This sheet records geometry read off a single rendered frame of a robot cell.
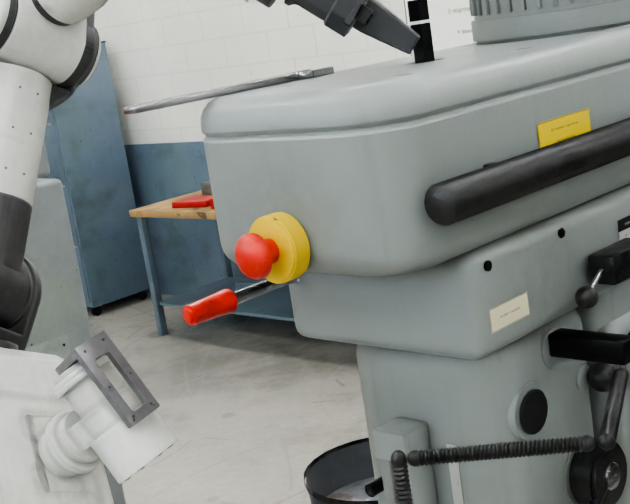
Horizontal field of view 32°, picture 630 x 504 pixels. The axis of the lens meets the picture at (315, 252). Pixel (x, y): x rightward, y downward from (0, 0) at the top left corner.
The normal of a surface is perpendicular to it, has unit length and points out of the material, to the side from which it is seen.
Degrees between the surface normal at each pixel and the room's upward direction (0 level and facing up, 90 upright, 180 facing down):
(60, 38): 95
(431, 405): 90
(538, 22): 90
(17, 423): 58
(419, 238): 90
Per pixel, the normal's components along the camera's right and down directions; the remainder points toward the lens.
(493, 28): -0.84, 0.23
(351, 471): 0.43, 0.06
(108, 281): 0.71, 0.04
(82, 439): -0.39, 0.25
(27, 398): 0.70, -0.56
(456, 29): -0.69, 0.26
